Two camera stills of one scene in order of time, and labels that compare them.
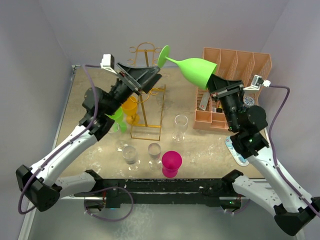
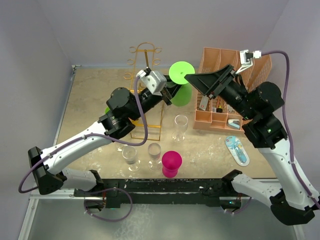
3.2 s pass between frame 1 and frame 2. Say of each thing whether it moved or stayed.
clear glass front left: stayed
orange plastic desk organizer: stayed
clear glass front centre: stayed
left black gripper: moved
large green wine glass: moved
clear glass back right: stayed
